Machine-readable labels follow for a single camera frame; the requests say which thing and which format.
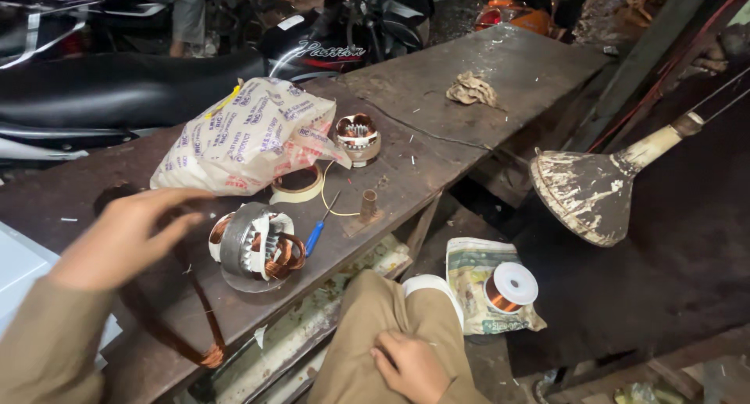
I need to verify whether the printed white plastic bag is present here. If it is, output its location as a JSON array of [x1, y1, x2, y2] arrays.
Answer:
[[150, 77, 353, 197]]

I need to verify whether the black motorcycle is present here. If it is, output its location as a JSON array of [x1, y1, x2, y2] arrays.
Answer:
[[0, 0, 436, 164]]

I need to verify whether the small stator with copper windings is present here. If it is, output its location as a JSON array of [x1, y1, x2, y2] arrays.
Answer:
[[334, 113, 382, 168]]

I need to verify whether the copper wire spool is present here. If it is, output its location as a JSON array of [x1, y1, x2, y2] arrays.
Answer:
[[484, 261, 539, 315]]

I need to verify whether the rusty metal post on plate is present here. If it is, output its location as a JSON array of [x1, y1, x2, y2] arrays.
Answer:
[[341, 188, 385, 238]]

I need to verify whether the blue handled screwdriver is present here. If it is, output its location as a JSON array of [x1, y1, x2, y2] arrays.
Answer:
[[304, 191, 342, 258]]

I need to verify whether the person's khaki trouser leg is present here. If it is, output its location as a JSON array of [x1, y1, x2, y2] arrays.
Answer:
[[307, 269, 493, 404]]

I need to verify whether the thin yellow wire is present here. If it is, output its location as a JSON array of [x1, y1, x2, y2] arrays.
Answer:
[[320, 160, 361, 217]]

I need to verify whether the large copper wire coil loop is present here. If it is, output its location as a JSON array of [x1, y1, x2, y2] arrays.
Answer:
[[94, 181, 227, 370]]

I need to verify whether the red cable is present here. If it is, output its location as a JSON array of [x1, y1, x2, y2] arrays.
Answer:
[[586, 0, 750, 154]]

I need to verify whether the paint-splattered work lamp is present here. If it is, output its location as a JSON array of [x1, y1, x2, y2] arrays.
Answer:
[[529, 64, 750, 248]]

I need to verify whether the yellow strip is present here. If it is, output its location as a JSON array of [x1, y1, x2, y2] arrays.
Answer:
[[204, 84, 242, 121]]

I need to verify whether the white round plastic object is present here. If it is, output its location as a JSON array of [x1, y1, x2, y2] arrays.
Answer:
[[401, 274, 465, 330]]

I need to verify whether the orange motorcycle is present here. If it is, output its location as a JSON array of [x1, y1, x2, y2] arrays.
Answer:
[[473, 0, 564, 39]]

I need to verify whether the paint-flaked shelf board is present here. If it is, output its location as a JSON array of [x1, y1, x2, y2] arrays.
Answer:
[[193, 234, 412, 404]]

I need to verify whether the person's right hand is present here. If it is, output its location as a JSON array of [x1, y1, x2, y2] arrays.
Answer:
[[370, 331, 452, 404]]

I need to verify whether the person's left hand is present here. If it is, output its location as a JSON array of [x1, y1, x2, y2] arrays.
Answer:
[[50, 187, 215, 291]]

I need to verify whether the beige tape roll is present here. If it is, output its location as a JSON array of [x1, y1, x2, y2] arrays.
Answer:
[[270, 164, 324, 205]]

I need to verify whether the wooden frame with debris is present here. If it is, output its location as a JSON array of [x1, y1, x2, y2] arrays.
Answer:
[[533, 325, 750, 404]]

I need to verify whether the motorcycle with silver rails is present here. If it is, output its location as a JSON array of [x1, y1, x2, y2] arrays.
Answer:
[[0, 0, 172, 71]]

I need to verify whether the large stator with copper windings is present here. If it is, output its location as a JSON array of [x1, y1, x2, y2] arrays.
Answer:
[[208, 202, 307, 293]]

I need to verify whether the crumpled beige rag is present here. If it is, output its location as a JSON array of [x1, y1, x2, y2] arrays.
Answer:
[[446, 70, 499, 107]]

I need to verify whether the white box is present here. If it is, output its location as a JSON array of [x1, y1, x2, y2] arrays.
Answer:
[[0, 221, 124, 371]]

